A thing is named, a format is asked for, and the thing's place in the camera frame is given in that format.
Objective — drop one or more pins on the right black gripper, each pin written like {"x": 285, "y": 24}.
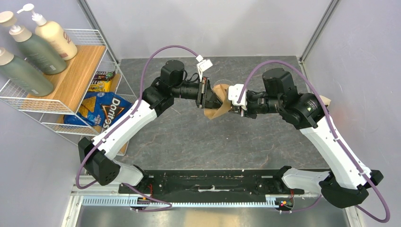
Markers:
{"x": 247, "y": 113}

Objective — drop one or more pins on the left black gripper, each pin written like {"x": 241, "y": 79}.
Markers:
{"x": 206, "y": 98}

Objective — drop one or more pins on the brown paper coffee filter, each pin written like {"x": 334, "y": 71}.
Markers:
{"x": 221, "y": 91}

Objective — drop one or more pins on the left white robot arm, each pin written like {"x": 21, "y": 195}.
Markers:
{"x": 97, "y": 155}

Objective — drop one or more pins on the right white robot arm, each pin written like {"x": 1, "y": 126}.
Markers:
{"x": 347, "y": 181}

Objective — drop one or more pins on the wooden filter holder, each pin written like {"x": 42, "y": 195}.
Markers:
{"x": 325, "y": 100}

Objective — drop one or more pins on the yellow candy bag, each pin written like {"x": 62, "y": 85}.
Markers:
{"x": 101, "y": 81}

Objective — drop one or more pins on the blue Doritos chip bag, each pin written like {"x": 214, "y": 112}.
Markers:
{"x": 99, "y": 109}

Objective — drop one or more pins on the cream pump bottle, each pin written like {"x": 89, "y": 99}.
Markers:
{"x": 53, "y": 33}

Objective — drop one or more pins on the green pump bottle middle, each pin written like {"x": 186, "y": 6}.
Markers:
{"x": 37, "y": 50}

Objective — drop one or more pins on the green pump bottle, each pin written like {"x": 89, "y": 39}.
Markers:
{"x": 24, "y": 74}
{"x": 37, "y": 50}

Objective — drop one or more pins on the green pump bottle front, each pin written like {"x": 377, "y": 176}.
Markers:
{"x": 24, "y": 74}

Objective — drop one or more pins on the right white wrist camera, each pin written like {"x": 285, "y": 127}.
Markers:
{"x": 237, "y": 94}

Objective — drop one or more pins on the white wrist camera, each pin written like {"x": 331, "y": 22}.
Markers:
{"x": 202, "y": 65}
{"x": 237, "y": 94}

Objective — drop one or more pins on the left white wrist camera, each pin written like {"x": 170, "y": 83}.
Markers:
{"x": 202, "y": 65}

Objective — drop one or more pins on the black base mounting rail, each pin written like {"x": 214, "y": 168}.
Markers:
{"x": 226, "y": 187}

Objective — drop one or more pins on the white wire shelf rack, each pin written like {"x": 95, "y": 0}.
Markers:
{"x": 70, "y": 87}

